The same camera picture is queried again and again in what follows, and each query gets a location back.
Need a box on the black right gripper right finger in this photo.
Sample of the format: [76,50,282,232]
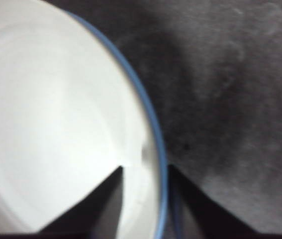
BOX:
[168,163,257,235]

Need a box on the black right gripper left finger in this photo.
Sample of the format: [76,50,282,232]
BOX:
[34,165,124,235]

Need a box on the white round plate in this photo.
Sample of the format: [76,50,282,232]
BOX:
[0,0,162,235]

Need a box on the blue round plate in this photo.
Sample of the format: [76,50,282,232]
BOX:
[65,9,183,239]

